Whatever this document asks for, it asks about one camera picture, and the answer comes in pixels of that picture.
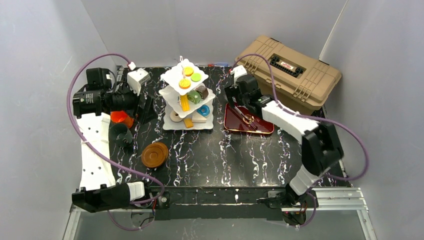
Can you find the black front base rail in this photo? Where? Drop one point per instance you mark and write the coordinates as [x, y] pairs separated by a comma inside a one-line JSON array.
[[221, 203]]

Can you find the metal serving tongs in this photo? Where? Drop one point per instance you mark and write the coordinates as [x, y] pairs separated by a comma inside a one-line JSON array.
[[244, 118]]

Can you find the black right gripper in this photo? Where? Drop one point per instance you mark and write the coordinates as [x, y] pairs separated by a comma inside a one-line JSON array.
[[233, 96]]

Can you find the dark green cup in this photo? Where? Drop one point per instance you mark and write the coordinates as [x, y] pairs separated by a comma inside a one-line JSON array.
[[120, 134]]

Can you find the red blue screwdriver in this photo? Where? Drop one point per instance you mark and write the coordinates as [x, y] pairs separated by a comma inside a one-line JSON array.
[[218, 64]]

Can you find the white three-tier cake stand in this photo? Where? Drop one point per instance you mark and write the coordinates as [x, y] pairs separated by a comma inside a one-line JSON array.
[[171, 95]]

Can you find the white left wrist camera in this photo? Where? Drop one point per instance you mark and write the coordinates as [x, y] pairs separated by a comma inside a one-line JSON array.
[[136, 77]]

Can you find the orange plastic cup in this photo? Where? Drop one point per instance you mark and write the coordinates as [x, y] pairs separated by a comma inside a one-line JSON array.
[[121, 117]]

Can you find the red dessert tray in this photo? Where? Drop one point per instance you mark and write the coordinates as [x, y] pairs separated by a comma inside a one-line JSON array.
[[239, 119]]

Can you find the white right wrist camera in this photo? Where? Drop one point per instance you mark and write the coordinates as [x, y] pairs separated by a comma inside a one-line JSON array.
[[236, 73]]

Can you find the brown round wooden lid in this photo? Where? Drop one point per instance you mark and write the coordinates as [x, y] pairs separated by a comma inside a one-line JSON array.
[[154, 155]]

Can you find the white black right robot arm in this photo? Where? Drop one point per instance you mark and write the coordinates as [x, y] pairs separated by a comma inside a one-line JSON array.
[[320, 144]]

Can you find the blue sprinkled donut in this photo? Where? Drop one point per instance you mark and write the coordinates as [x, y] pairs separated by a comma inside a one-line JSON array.
[[204, 110]]

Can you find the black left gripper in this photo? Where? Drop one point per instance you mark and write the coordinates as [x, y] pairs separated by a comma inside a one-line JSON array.
[[139, 101]]

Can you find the yellow decorated cake slice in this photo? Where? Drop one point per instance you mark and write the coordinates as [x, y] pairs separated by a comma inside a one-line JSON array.
[[184, 102]]

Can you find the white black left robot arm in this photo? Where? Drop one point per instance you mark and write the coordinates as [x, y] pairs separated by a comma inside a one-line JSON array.
[[91, 107]]

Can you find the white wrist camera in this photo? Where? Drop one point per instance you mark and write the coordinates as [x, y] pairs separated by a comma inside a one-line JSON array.
[[136, 77], [236, 73]]

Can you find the chocolate sprinkled donut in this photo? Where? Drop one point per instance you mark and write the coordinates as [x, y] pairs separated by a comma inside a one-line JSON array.
[[175, 117]]

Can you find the green round macaron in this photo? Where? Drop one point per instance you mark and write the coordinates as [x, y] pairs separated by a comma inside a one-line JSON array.
[[196, 77]]

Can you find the green swirl roll cake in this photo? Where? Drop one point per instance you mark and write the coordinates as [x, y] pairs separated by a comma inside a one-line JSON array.
[[194, 97]]

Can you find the white triangle cake slice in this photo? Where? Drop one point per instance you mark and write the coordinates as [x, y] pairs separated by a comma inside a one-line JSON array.
[[198, 118]]

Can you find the tan plastic toolbox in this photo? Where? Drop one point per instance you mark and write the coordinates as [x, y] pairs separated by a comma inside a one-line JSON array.
[[302, 83]]

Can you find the chocolate swirl roll cake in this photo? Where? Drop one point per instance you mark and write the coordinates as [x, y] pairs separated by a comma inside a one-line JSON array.
[[203, 91]]

